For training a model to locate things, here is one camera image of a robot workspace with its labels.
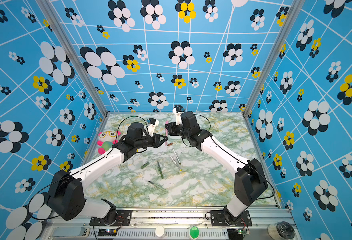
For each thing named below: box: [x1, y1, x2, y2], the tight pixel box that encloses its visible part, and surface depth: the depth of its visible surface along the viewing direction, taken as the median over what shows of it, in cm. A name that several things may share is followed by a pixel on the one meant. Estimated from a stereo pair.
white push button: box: [155, 225, 166, 239], surface depth 65 cm
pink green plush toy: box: [97, 130, 122, 155], surface depth 98 cm
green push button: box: [189, 226, 200, 239], surface depth 63 cm
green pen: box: [156, 160, 164, 179], surface depth 91 cm
